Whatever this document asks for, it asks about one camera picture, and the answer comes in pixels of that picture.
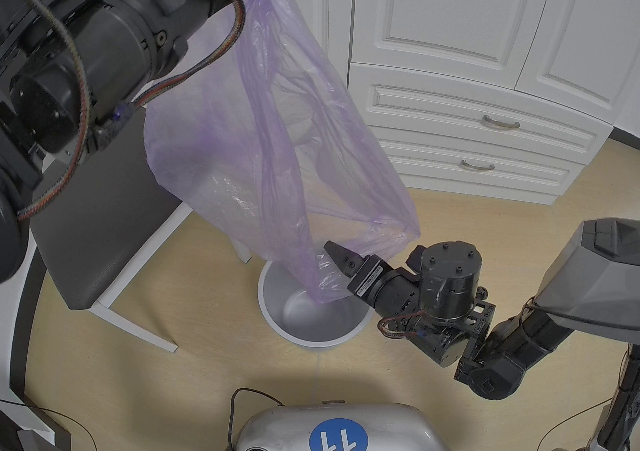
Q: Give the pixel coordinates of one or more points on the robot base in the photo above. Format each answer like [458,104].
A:
[300,431]

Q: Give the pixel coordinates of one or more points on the white trash bin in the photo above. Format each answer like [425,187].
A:
[295,311]

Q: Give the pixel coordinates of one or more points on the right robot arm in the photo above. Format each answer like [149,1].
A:
[590,279]

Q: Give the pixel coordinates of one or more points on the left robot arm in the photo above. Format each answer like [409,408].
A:
[45,108]

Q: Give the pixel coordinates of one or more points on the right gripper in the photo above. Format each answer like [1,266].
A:
[395,294]

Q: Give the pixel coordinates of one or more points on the white chair grey cushions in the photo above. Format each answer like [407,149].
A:
[100,239]

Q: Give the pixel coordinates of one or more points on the white wardrobe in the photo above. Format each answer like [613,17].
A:
[450,13]

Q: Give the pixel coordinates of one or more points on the purple plastic bag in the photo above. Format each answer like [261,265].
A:
[300,139]

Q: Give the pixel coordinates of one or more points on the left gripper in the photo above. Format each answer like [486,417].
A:
[150,33]

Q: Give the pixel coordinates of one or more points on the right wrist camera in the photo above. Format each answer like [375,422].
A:
[415,259]

